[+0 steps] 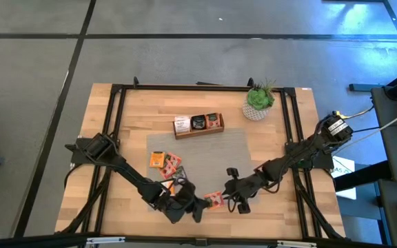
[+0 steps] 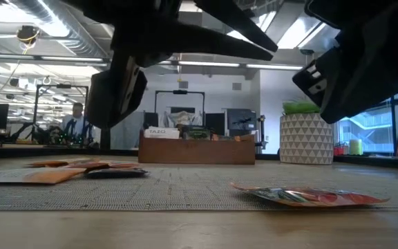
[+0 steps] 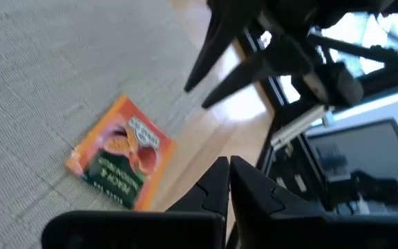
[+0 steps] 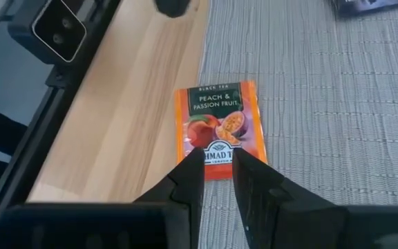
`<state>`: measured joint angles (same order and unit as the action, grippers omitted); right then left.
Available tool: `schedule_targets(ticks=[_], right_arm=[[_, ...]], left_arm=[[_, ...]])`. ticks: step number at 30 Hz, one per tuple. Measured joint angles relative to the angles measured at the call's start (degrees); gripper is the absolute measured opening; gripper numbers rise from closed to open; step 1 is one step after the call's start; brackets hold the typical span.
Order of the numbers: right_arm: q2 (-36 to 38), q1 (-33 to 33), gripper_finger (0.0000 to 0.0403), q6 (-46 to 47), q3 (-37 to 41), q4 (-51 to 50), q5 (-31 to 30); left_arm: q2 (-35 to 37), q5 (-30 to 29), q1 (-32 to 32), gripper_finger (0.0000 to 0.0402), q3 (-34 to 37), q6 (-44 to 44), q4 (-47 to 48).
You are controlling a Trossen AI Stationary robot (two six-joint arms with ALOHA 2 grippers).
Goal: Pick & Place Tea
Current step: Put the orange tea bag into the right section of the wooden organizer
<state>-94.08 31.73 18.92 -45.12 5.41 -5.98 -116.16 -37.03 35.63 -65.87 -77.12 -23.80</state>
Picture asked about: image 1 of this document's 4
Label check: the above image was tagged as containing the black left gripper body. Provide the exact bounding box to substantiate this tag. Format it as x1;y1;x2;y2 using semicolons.
149;178;200;225

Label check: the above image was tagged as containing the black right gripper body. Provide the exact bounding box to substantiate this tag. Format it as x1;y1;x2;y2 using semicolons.
225;171;271;205

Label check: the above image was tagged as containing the orange-red peach tea bag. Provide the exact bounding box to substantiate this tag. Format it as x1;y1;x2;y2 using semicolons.
165;152;183;169
203;191;225;210
205;112;222;130
159;163;177;180

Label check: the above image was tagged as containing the plain orange tea bag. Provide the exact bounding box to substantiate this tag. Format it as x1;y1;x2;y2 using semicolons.
149;151;167;169

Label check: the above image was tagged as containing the wooden tea organizer box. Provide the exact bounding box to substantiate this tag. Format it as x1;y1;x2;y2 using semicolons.
173;112;225;141

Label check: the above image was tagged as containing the grey woven placemat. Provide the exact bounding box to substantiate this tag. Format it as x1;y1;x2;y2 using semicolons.
145;127;258;211

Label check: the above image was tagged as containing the succulent in white patterned pot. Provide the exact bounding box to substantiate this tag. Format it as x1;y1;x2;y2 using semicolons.
241;79;277;122

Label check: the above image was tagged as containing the white paper sign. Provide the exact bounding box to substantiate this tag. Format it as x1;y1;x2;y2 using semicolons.
331;155;357;200

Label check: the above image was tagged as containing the black stand beam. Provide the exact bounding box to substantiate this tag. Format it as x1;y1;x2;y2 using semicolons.
334;160;392;193

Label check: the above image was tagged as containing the grey desk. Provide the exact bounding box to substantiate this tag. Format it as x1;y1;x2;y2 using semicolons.
370;85;397;248

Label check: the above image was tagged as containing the blue-grey floor bar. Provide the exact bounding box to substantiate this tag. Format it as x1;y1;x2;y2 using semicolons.
349;83;387;92

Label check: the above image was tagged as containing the silver metal bracket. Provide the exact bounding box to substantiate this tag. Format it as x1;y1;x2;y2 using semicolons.
276;240;318;248
85;236;126;246

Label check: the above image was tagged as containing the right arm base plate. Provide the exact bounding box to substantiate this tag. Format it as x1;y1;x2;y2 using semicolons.
285;141;334;170

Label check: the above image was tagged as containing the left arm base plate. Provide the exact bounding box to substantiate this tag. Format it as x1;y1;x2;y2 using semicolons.
70;137;121;166

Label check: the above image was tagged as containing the black aluminium table frame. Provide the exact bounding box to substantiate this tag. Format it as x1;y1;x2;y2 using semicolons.
55;76;346;242

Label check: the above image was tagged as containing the black power cable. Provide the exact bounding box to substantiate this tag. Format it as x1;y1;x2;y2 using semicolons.
352;125;382;135

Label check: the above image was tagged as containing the yellow extension cord plug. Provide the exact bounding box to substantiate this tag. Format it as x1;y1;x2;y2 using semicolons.
334;105;375;120

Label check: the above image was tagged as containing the taut yellow cord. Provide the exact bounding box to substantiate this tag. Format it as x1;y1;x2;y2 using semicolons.
336;105;397;152

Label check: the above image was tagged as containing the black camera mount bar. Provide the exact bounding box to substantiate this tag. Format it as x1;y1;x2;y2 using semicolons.
0;232;397;248

